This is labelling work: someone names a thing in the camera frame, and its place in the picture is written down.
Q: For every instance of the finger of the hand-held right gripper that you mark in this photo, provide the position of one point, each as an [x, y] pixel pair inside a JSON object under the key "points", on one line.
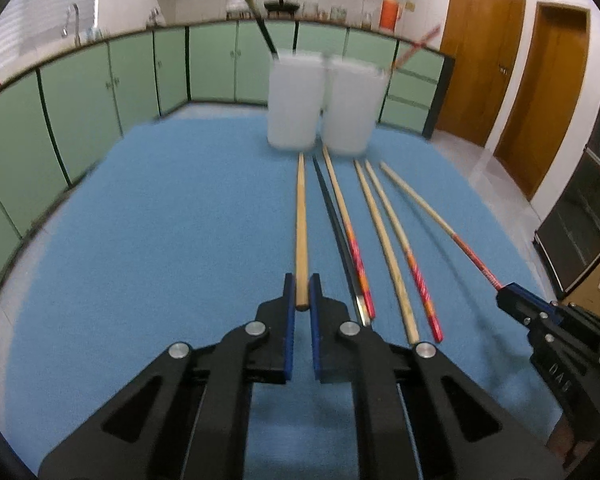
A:
{"points": [[580, 322], [525, 307]]}

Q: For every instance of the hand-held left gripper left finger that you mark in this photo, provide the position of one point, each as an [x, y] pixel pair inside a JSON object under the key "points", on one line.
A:
{"points": [[265, 340]]}

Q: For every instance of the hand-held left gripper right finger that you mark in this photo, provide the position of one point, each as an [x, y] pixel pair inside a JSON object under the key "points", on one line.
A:
{"points": [[340, 345]]}

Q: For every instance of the plain wooden chopstick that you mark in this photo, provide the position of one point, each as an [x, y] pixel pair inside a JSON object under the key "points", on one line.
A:
{"points": [[387, 260], [301, 210]]}

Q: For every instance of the red patterned wooden chopstick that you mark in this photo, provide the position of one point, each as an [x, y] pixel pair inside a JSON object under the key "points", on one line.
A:
{"points": [[342, 210], [410, 260], [420, 42], [420, 202]]}

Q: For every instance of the white double utensil holder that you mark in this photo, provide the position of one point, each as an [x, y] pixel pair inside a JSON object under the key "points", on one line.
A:
{"points": [[295, 105]]}

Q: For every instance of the black chopstick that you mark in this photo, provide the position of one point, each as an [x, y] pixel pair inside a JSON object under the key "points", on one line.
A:
{"points": [[329, 210], [257, 15]]}

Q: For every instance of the person's right hand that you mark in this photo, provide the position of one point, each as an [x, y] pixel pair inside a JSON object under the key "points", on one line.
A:
{"points": [[562, 435]]}

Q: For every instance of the cardboard box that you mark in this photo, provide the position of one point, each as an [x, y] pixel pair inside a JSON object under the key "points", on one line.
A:
{"points": [[597, 287]]}

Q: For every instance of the blue mat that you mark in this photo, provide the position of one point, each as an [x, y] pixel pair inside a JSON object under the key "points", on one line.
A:
{"points": [[155, 235]]}

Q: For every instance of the wooden door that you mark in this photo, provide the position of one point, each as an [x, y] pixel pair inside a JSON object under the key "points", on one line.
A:
{"points": [[480, 60], [545, 105]]}

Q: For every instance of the green lower cabinet unit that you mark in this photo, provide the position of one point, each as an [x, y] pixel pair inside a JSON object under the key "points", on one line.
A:
{"points": [[80, 85]]}

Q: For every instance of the orange thermos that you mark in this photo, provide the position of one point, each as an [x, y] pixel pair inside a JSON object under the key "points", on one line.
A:
{"points": [[390, 12]]}

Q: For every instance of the small glass jar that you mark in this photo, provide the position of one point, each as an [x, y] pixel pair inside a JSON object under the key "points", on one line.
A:
{"points": [[367, 21]]}

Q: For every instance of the black wok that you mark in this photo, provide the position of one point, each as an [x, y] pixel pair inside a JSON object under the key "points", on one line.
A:
{"points": [[281, 6]]}

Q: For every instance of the metal kitchen faucet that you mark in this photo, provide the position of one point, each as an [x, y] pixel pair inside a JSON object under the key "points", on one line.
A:
{"points": [[71, 17]]}

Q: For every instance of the white window blind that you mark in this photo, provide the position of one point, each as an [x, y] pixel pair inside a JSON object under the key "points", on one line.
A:
{"points": [[30, 25]]}

